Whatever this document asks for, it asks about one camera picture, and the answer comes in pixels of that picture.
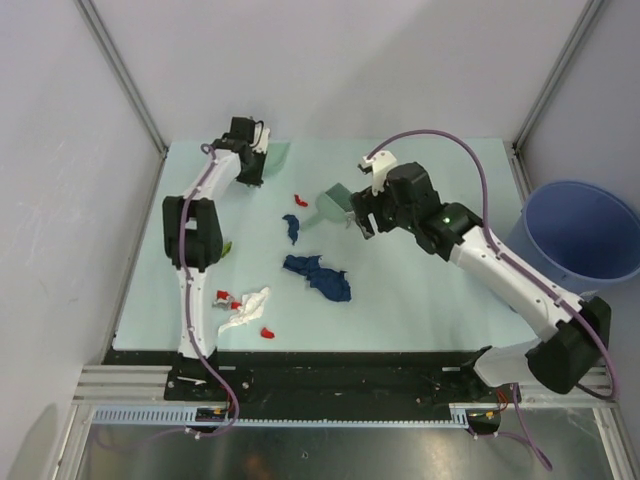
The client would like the green plastic dustpan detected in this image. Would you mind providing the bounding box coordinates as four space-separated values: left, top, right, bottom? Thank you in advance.
263 142 291 178

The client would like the small green hand brush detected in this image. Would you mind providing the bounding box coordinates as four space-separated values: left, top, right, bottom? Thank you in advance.
300 183 354 232

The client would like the small red scrap top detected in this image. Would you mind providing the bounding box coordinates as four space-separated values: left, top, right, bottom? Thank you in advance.
294 194 309 208

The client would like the small red scrap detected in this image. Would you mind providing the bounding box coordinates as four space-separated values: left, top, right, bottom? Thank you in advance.
294 194 309 208
260 327 275 339

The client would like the small dark blue paper scrap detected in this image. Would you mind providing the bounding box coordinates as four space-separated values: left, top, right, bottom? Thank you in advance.
282 214 300 245

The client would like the blue plastic waste bin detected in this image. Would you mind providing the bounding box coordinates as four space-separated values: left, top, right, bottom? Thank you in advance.
504 180 639 298

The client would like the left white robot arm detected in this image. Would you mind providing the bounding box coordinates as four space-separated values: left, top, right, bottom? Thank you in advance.
162 117 270 359

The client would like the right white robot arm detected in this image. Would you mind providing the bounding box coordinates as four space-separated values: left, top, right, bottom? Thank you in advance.
350 153 611 401

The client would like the large dark blue paper scrap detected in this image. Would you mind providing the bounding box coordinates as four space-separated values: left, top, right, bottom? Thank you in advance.
283 255 352 303

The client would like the green paper scrap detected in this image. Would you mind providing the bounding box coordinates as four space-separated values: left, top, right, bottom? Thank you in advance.
221 241 233 258

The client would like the red grey paper scrap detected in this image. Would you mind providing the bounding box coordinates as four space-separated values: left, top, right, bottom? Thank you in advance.
212 290 242 310

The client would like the white crumpled paper scrap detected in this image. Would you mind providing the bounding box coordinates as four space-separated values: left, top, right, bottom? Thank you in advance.
218 287 271 335

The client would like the small red scrap bottom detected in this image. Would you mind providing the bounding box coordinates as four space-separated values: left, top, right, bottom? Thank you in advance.
260 327 275 339

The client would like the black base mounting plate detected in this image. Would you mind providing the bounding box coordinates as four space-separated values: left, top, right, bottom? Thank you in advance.
104 350 510 420

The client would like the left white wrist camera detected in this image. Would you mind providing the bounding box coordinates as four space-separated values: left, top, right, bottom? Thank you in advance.
251 121 271 154

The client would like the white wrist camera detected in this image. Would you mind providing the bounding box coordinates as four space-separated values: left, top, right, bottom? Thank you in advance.
251 121 271 154
358 150 398 196

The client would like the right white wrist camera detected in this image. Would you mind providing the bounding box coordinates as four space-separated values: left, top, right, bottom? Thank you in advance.
358 150 398 196

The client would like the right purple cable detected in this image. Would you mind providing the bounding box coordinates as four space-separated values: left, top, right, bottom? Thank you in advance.
367 128 621 471

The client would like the left aluminium frame post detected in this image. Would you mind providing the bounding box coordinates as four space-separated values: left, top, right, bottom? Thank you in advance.
72 0 169 157

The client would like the aluminium frame post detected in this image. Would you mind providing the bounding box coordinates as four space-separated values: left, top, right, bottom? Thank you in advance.
513 0 608 149
72 0 169 157

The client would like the grey slotted cable duct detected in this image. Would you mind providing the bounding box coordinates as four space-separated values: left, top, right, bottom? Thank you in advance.
93 405 499 429

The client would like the right aluminium frame post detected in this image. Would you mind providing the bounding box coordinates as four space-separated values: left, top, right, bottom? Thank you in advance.
513 0 608 149

